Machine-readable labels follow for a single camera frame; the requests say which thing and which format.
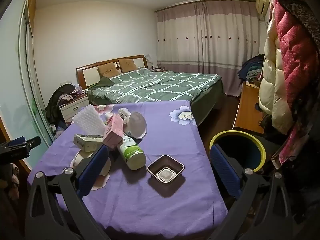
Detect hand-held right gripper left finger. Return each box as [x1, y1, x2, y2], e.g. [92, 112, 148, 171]
[25, 145, 109, 240]

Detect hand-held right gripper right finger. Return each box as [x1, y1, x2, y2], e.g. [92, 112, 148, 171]
[210, 144, 304, 240]

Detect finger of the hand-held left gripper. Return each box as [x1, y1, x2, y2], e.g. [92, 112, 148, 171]
[0, 146, 31, 167]
[7, 136, 42, 151]

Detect small white and green box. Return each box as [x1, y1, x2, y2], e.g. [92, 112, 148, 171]
[73, 133, 104, 152]

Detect yellow-rimmed dark waste bin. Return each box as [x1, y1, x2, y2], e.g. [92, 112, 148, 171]
[209, 130, 266, 173]

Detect pink carton box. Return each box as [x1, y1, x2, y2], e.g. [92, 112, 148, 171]
[103, 113, 125, 149]

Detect green and white bottle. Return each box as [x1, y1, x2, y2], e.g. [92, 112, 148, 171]
[117, 135, 147, 170]

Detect white dimpled foam sheet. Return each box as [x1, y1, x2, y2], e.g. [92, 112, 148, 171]
[72, 105, 105, 135]

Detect white plastic cup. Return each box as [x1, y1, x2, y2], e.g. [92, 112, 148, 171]
[124, 112, 147, 139]

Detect brown plastic tray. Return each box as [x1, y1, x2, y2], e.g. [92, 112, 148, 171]
[147, 155, 185, 183]

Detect white spray bottle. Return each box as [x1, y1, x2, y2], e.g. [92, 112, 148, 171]
[105, 107, 132, 127]

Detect dark hanging clothes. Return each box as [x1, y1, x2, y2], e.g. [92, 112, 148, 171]
[45, 83, 77, 125]

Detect white nightstand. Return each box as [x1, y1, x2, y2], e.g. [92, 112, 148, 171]
[59, 95, 90, 125]

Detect dark bag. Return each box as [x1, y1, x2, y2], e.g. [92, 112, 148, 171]
[259, 115, 274, 133]

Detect purple floral tablecloth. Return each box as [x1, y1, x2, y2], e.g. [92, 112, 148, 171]
[27, 100, 229, 238]

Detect wardrobe with sliding doors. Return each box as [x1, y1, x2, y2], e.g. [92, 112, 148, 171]
[0, 0, 55, 170]

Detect floral cloth pile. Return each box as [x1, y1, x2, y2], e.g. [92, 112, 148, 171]
[61, 87, 87, 102]

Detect wooden dresser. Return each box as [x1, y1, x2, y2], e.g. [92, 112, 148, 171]
[232, 81, 265, 134]

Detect pink garment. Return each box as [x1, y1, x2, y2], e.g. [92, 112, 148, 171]
[277, 127, 310, 168]

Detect brown pillow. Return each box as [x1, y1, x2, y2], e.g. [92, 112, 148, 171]
[118, 58, 138, 72]
[97, 64, 122, 79]

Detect bed with green plaid duvet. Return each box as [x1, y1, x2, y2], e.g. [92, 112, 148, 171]
[76, 54, 225, 128]

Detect pile of folded clothes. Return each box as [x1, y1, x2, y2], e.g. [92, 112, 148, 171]
[237, 54, 265, 83]

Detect pink and white curtain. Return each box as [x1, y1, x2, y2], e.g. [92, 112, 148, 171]
[154, 0, 263, 95]

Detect hanging puffer jackets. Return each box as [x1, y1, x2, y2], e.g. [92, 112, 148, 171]
[271, 0, 320, 130]

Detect leopard print garment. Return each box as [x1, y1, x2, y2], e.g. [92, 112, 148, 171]
[279, 0, 320, 48]

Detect wall air conditioner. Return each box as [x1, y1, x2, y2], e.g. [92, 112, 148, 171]
[255, 0, 270, 22]

